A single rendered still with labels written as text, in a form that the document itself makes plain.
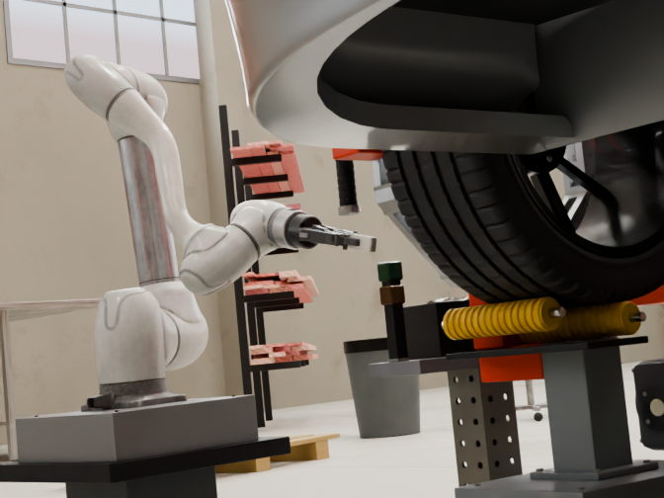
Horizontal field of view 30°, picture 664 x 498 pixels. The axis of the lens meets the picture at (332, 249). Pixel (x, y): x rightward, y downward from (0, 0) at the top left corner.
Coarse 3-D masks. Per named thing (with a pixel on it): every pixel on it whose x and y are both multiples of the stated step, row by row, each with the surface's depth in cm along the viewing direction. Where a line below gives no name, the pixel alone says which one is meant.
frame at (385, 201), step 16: (576, 144) 250; (592, 144) 251; (576, 160) 254; (592, 160) 250; (384, 176) 222; (592, 176) 250; (384, 192) 220; (576, 192) 250; (384, 208) 222; (576, 208) 246; (400, 224) 223; (576, 224) 246; (416, 240) 225
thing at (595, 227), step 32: (640, 128) 238; (512, 160) 200; (544, 160) 228; (608, 160) 244; (640, 160) 237; (544, 192) 231; (608, 192) 241; (640, 192) 234; (608, 224) 234; (640, 224) 226
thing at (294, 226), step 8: (296, 216) 271; (304, 216) 269; (312, 216) 270; (296, 224) 269; (304, 224) 269; (312, 224) 270; (320, 224) 273; (296, 232) 268; (296, 240) 269; (304, 248) 270
